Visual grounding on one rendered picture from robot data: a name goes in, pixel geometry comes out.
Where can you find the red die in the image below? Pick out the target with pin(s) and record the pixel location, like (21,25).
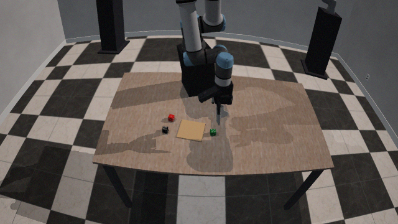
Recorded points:
(171,117)

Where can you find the tan flat mat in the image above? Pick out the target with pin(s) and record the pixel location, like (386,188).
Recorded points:
(191,130)

